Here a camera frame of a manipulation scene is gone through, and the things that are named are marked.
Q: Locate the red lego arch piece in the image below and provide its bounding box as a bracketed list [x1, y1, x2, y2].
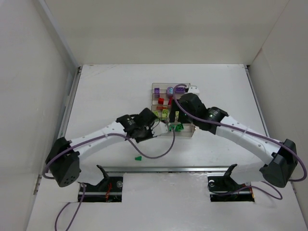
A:
[168, 97, 173, 106]

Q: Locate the green lego brick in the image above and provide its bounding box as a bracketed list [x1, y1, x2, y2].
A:
[175, 124, 184, 132]

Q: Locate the red lego small brick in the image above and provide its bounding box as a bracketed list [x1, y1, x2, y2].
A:
[158, 98, 164, 105]

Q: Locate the purple lego long plate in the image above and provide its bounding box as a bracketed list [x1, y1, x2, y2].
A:
[175, 87, 186, 94]

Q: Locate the purple lego round brick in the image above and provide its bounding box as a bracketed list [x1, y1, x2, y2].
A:
[166, 87, 174, 97]

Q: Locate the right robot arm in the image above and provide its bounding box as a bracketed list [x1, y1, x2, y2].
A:
[171, 93, 298, 188]

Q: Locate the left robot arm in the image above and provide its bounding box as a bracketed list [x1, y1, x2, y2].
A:
[46, 108, 168, 187]

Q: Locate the clear compartment organizer tray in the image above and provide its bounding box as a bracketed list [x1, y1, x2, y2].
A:
[150, 83, 195, 138]

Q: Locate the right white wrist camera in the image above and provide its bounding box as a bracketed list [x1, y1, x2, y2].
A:
[187, 85, 200, 95]

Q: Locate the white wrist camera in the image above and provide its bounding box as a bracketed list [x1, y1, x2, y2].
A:
[152, 122, 169, 137]
[187, 85, 200, 95]

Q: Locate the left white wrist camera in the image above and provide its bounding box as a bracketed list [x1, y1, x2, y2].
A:
[152, 122, 169, 137]

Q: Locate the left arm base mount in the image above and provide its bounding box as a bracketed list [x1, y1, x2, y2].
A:
[83, 176, 123, 203]

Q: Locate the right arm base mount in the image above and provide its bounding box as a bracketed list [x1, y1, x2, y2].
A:
[207, 176, 255, 202]

